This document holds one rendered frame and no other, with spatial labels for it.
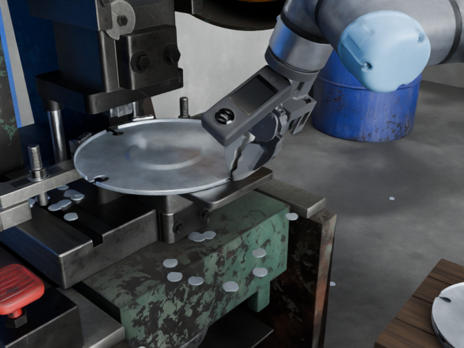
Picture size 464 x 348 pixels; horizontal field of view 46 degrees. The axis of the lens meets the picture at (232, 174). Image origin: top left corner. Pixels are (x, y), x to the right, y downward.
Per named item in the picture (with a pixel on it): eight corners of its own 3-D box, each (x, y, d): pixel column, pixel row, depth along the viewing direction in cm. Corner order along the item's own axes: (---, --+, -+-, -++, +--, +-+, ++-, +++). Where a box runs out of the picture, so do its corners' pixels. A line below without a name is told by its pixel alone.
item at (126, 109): (136, 111, 95) (134, 90, 93) (114, 118, 91) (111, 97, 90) (125, 107, 97) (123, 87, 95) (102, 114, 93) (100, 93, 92)
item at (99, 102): (187, 100, 96) (186, 69, 94) (92, 130, 83) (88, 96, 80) (130, 82, 106) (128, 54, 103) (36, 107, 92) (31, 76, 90)
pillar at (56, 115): (70, 161, 97) (59, 85, 91) (59, 165, 95) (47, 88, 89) (63, 157, 98) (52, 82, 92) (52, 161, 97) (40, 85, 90)
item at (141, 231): (262, 184, 108) (263, 157, 106) (64, 291, 78) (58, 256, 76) (162, 145, 126) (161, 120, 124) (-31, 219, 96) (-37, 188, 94)
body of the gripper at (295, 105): (300, 135, 77) (339, 65, 70) (264, 154, 71) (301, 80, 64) (262, 103, 80) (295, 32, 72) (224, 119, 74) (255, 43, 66)
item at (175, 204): (273, 242, 89) (276, 168, 83) (214, 282, 79) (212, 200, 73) (170, 193, 104) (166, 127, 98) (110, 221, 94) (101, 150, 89)
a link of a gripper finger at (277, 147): (267, 174, 76) (292, 126, 70) (261, 178, 75) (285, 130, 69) (244, 152, 77) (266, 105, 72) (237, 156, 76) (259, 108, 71)
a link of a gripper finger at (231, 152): (252, 167, 83) (274, 122, 77) (226, 181, 79) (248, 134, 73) (237, 155, 84) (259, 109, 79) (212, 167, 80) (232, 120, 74)
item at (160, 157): (291, 151, 90) (291, 146, 89) (157, 217, 70) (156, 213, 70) (172, 111, 107) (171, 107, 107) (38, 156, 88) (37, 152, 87)
